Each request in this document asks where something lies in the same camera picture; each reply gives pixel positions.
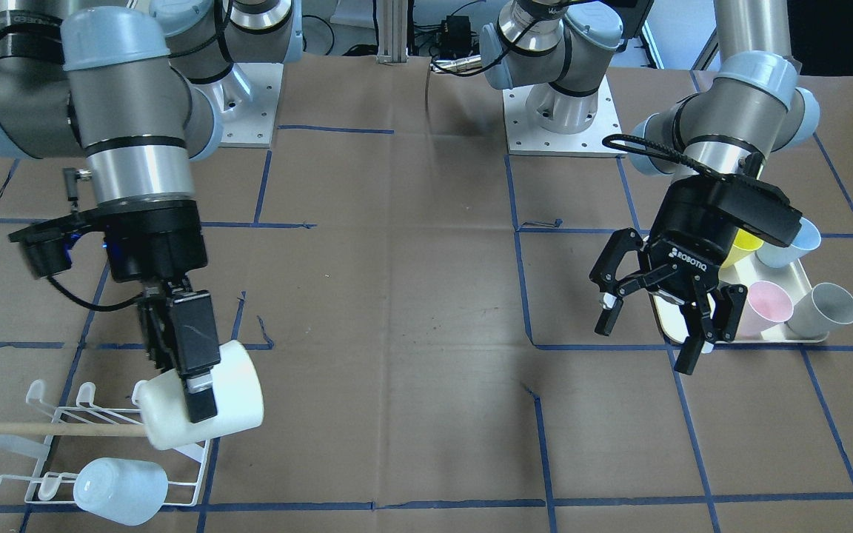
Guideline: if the yellow plastic cup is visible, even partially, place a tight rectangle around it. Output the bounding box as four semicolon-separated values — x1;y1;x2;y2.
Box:
720;229;764;269

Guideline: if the light blue plastic cup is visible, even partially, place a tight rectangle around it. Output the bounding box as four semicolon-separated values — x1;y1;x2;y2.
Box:
73;457;169;526

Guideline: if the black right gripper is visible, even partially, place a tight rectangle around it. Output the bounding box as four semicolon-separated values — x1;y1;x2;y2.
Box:
104;200;221;423

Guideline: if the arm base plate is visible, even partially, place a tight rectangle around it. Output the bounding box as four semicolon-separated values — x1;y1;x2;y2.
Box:
199;63;284;149
502;78;623;158

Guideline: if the white wire cup rack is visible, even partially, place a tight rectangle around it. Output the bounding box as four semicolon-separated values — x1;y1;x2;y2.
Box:
0;379;210;507

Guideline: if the aluminium frame post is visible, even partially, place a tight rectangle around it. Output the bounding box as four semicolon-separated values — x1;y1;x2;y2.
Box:
373;0;410;64

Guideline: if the pink plastic cup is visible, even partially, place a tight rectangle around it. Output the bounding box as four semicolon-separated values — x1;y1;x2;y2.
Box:
737;280;795;338

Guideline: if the cream plastic tray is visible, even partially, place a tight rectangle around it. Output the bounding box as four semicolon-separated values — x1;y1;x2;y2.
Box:
649;255;830;346

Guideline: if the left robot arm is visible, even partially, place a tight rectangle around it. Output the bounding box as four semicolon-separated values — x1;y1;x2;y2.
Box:
478;1;820;375

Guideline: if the white plastic cup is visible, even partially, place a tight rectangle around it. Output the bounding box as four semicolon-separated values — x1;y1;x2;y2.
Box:
135;341;264;451

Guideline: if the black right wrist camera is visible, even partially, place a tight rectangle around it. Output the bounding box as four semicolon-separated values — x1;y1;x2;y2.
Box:
9;208;105;279

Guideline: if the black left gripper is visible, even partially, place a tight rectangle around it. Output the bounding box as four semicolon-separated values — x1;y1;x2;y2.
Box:
589;173;802;375

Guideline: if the grey plastic cup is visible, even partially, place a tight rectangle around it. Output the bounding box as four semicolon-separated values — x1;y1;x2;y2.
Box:
786;282;853;338

